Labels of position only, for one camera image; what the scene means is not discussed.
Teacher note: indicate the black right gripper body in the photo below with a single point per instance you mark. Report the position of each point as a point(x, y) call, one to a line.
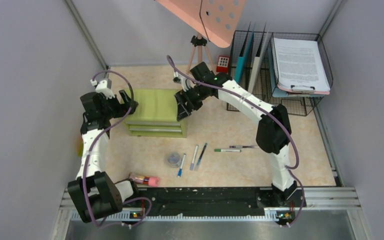
point(197, 95)

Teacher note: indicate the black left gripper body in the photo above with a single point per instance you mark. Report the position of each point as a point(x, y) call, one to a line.
point(112, 108)

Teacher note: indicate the green metal drawer box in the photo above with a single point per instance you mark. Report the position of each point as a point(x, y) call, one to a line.
point(156, 114)

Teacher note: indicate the teal file folder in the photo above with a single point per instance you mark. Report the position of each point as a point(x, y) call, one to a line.
point(244, 53)

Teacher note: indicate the grey white file folder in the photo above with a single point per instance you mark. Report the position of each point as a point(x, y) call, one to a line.
point(258, 59)

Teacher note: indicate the light blue clipboard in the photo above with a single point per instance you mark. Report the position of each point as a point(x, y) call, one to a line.
point(277, 92)

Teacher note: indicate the black wire mesh file rack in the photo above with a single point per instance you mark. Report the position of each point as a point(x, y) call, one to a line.
point(295, 106)

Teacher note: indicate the pink clipboard with papers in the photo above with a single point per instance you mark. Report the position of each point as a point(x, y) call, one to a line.
point(299, 67)

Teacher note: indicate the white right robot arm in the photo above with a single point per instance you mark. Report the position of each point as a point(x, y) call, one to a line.
point(274, 133)

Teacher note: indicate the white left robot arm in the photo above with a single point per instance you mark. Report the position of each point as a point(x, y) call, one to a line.
point(93, 193)

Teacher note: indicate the red white small box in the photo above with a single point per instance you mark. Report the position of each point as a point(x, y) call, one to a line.
point(222, 65)

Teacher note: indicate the teal gel pen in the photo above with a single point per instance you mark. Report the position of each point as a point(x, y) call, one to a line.
point(200, 157)

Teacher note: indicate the green white marker pen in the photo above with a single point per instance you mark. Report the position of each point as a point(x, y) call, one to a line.
point(230, 150)

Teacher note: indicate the clear jar of paperclips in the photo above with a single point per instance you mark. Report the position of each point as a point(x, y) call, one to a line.
point(174, 160)

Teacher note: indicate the grey white marker pen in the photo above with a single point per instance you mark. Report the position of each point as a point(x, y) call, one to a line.
point(192, 164)

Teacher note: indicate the dark purple pen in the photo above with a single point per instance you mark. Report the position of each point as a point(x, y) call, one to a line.
point(243, 146)

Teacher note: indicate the blue white marker pen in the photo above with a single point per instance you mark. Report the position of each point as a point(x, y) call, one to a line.
point(179, 174)

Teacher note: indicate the pink perforated board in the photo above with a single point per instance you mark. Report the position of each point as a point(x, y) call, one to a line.
point(216, 20)

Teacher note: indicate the pink capped tube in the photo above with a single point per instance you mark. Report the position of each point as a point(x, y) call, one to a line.
point(150, 181)

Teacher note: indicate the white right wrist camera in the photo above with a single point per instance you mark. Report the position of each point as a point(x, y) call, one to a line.
point(183, 81)

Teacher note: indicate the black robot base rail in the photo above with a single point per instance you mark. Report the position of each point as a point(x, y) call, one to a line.
point(217, 201)

